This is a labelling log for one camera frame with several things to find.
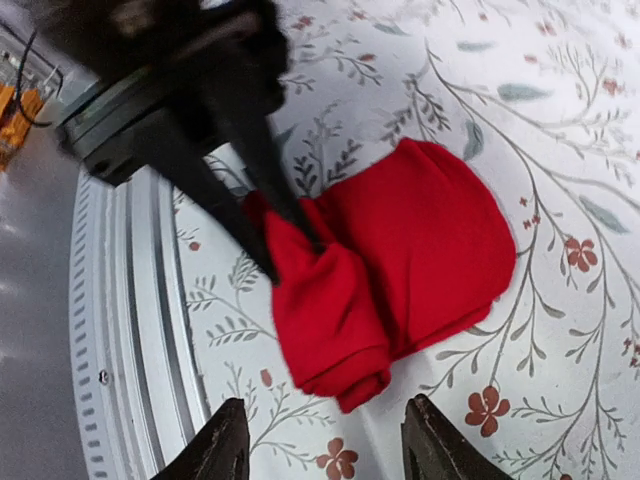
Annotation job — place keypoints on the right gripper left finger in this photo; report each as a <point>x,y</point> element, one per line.
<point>219,451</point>

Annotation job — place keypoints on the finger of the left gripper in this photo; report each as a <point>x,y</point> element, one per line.
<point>246,125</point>
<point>175,158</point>

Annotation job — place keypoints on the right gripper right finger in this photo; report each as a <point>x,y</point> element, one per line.
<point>434,449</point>

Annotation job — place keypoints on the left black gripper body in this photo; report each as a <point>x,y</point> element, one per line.
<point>240,42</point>

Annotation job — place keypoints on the red sock pair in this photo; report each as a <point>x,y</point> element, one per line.
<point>416,249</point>

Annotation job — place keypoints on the floral tablecloth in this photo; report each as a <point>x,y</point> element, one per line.
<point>541,98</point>

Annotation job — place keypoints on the aluminium front rail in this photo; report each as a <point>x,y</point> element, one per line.
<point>98,379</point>

